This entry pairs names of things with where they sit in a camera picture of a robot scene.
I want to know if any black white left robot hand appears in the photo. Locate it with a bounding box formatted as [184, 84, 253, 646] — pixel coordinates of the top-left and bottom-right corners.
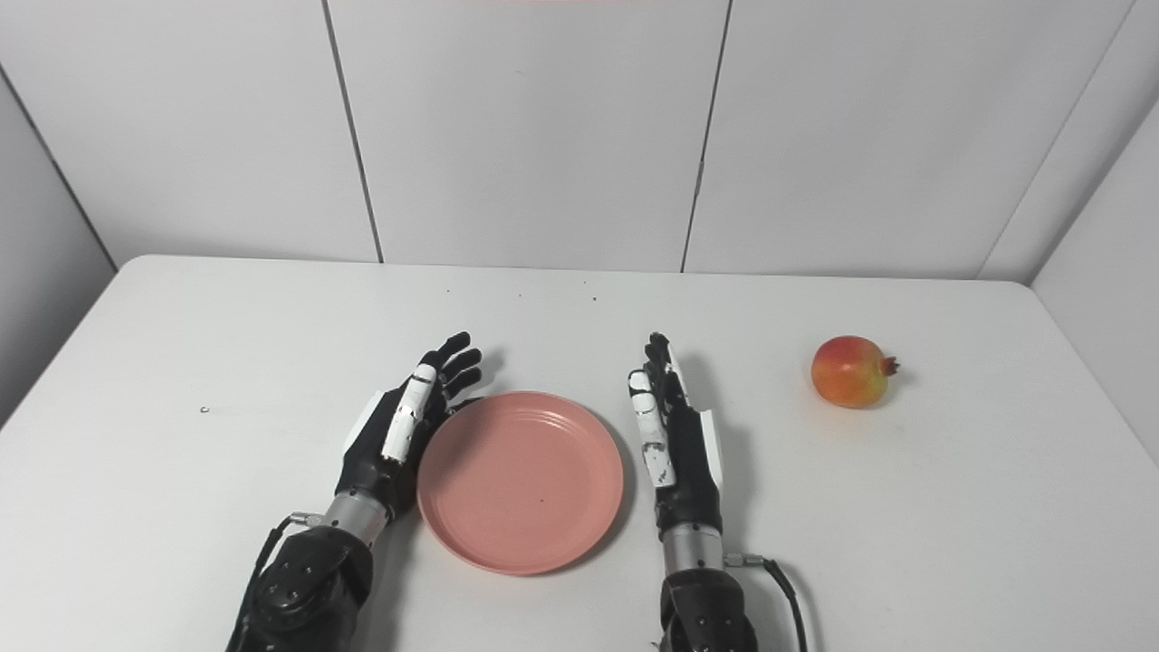
[337, 331, 484, 524]

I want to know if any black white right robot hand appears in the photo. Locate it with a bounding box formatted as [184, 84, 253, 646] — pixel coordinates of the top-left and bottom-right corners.
[628, 332, 725, 542]

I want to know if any pink round plate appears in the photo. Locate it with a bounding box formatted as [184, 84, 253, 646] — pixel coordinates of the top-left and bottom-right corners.
[417, 390, 626, 577]

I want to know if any red yellow pomegranate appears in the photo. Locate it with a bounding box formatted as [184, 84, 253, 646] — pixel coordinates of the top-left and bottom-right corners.
[810, 335, 901, 409]

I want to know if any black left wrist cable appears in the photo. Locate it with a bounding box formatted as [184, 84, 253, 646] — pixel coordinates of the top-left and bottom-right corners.
[237, 513, 325, 652]

